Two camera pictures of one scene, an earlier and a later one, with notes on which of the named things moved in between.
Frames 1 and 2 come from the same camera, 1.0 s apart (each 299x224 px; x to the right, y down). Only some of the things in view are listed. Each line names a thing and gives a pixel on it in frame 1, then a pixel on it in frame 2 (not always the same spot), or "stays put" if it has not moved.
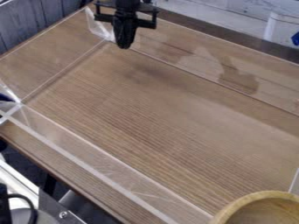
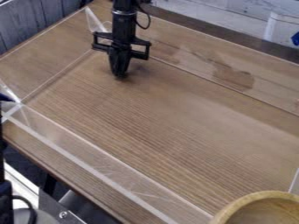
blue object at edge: (294, 38) stays put
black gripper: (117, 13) -> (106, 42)
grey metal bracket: (57, 210) stays put
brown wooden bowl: (272, 206) stays put
